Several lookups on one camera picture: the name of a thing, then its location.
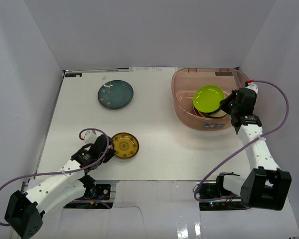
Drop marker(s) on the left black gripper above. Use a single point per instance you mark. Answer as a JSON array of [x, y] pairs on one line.
[[108, 151]]

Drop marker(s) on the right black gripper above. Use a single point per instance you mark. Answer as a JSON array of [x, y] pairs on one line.
[[224, 103]]

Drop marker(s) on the red and teal plate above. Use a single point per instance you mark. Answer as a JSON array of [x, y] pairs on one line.
[[206, 116]]

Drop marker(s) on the yellow patterned plate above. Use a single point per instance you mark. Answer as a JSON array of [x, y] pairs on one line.
[[126, 145]]

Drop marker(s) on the lime green plate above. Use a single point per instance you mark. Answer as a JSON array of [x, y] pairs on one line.
[[207, 99]]

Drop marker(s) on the dark blue ceramic plate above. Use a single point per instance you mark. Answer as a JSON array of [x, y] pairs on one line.
[[115, 94]]

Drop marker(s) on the cream plate with black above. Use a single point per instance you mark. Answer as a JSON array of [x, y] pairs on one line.
[[218, 114]]

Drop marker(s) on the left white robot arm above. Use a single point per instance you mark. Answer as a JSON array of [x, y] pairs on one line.
[[25, 211]]

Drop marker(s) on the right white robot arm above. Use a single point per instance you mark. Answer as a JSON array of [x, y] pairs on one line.
[[267, 185]]

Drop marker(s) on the pink translucent plastic bin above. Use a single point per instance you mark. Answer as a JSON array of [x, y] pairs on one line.
[[185, 82]]

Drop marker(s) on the papers at table back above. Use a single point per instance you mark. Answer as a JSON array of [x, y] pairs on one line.
[[153, 69]]

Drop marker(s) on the black label sticker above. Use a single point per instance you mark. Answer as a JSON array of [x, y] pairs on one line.
[[73, 75]]

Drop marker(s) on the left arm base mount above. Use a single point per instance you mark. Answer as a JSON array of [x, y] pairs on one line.
[[97, 197]]

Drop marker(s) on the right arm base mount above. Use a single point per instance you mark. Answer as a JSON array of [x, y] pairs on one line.
[[209, 191]]

